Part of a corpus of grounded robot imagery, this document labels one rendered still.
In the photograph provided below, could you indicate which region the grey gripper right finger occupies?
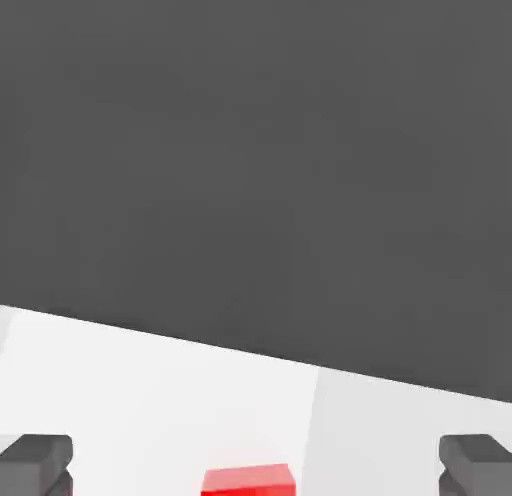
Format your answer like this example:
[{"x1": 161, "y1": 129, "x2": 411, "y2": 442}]
[{"x1": 438, "y1": 433, "x2": 512, "y2": 496}]

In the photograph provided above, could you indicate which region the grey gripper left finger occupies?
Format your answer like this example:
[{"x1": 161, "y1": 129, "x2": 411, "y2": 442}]
[{"x1": 0, "y1": 433, "x2": 75, "y2": 496}]

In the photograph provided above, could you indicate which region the small red cube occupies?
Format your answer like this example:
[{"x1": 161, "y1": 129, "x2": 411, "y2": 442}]
[{"x1": 200, "y1": 462, "x2": 298, "y2": 496}]

